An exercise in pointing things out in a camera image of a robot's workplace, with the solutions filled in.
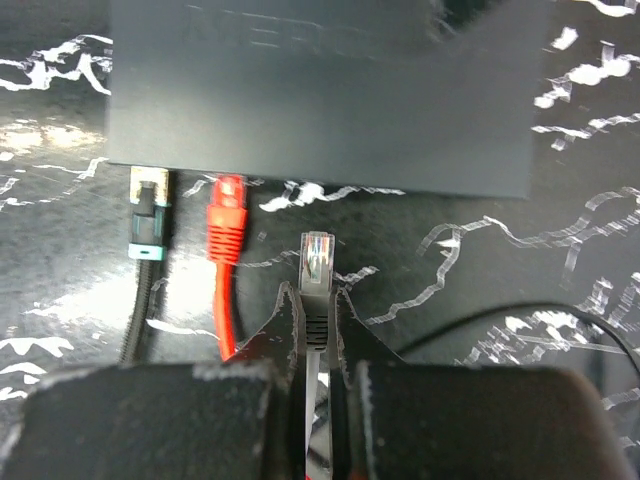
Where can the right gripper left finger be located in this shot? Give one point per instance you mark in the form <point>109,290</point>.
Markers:
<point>242,419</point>

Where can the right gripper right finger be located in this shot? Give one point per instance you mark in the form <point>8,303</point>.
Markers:
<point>395,420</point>

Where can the black network switch box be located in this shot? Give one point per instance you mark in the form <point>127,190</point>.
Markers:
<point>425,96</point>

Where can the black marbled mat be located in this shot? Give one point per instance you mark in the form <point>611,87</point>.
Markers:
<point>113,264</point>

